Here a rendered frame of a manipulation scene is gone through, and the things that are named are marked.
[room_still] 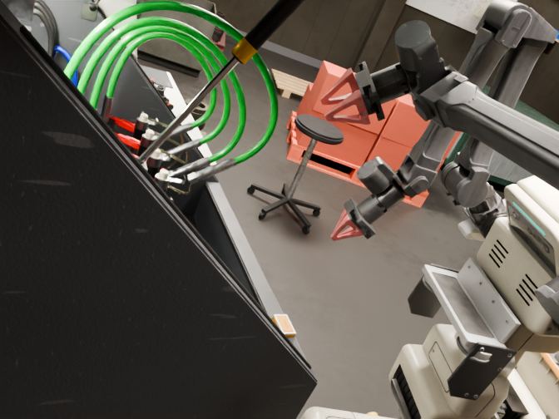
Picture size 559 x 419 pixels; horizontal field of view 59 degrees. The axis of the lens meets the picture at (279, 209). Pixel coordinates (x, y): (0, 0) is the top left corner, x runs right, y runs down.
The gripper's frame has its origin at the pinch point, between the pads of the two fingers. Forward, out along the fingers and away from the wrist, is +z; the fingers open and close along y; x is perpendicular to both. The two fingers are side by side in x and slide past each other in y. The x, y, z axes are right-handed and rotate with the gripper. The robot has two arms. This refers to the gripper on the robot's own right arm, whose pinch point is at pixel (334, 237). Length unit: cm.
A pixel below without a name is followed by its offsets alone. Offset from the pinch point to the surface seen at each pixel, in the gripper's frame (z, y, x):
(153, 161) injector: 11.0, 9.8, -47.7
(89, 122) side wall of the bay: -8, 55, -66
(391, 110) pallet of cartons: -31, -274, 129
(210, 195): 18.7, -13.0, -25.3
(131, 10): -10, 20, -69
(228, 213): 16.1, -5.8, -21.4
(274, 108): -14.0, 12.5, -40.1
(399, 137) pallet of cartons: -23, -266, 149
